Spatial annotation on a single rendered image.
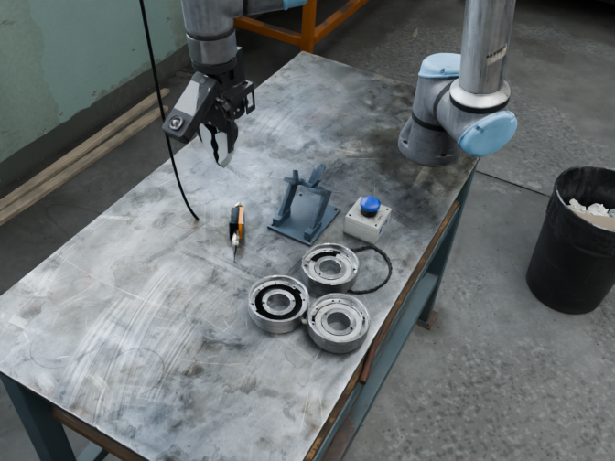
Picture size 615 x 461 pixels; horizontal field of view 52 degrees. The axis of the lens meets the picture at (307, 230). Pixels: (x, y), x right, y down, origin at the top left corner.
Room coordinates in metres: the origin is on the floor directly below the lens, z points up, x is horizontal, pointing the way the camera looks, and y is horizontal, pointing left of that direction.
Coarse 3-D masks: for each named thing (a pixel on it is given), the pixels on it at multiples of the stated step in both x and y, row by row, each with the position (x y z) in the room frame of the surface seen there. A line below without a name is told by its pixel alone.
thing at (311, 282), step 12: (312, 252) 0.82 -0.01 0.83; (348, 252) 0.83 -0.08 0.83; (324, 264) 0.81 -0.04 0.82; (336, 264) 0.81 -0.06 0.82; (312, 276) 0.76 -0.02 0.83; (324, 276) 0.77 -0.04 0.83; (336, 276) 0.77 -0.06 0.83; (312, 288) 0.75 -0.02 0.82; (324, 288) 0.74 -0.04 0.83; (336, 288) 0.74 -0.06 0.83; (348, 288) 0.75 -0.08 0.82
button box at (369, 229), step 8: (360, 200) 0.97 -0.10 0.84; (352, 208) 0.94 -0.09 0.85; (360, 208) 0.95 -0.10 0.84; (384, 208) 0.95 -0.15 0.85; (352, 216) 0.92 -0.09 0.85; (360, 216) 0.92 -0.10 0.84; (368, 216) 0.92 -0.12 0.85; (376, 216) 0.93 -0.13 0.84; (384, 216) 0.93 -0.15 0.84; (344, 224) 0.92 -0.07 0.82; (352, 224) 0.91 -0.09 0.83; (360, 224) 0.90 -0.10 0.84; (368, 224) 0.90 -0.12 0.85; (376, 224) 0.90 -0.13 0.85; (384, 224) 0.93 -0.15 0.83; (344, 232) 0.92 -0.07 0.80; (352, 232) 0.91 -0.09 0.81; (360, 232) 0.90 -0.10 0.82; (368, 232) 0.90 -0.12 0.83; (376, 232) 0.89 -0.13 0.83; (368, 240) 0.90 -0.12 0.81; (376, 240) 0.89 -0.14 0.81
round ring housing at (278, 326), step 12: (276, 276) 0.75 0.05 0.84; (288, 276) 0.75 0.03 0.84; (252, 288) 0.71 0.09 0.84; (300, 288) 0.73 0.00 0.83; (252, 300) 0.70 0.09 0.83; (264, 300) 0.70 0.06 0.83; (276, 300) 0.72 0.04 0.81; (288, 300) 0.71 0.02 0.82; (252, 312) 0.67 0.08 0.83; (276, 312) 0.68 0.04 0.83; (288, 312) 0.68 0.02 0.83; (300, 312) 0.68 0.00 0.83; (264, 324) 0.65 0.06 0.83; (276, 324) 0.65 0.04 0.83; (288, 324) 0.65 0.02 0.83
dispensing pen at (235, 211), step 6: (240, 204) 0.95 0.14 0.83; (234, 210) 0.91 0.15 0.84; (234, 216) 0.89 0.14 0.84; (234, 222) 0.88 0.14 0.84; (234, 228) 0.87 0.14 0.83; (234, 234) 0.86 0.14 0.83; (234, 240) 0.85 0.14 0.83; (234, 246) 0.83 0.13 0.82; (234, 252) 0.81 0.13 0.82; (234, 258) 0.80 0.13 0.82
